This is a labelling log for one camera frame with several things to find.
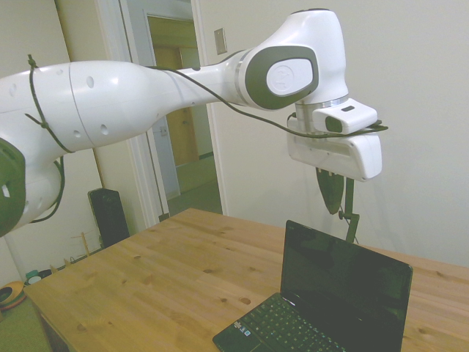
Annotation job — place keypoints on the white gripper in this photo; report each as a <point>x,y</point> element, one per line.
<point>361,154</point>

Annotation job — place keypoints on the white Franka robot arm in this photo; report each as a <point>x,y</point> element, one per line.
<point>121,99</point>

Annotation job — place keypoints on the black laptop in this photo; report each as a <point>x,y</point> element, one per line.
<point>340,286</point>

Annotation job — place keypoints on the wooden door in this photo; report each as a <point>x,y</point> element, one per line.
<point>183,135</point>

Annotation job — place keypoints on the black upright speaker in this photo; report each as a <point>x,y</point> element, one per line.
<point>109,218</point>

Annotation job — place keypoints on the wooden dowel rack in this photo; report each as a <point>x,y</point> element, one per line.
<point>85,243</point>

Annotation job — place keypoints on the black small bowl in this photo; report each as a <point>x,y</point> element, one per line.
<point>44,274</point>

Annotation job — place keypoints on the teal lidded cup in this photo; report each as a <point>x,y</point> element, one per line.
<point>33,276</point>

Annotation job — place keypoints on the green and yellow bowl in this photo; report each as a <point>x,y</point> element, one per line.
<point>10,291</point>

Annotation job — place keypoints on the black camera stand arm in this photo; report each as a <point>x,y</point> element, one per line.
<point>351,216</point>

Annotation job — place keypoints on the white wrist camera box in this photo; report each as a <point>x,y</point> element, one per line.
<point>348,116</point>

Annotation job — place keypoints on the white door frame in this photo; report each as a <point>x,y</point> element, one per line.
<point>210,146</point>

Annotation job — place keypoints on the metal wall switch plate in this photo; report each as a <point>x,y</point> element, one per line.
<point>220,41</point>

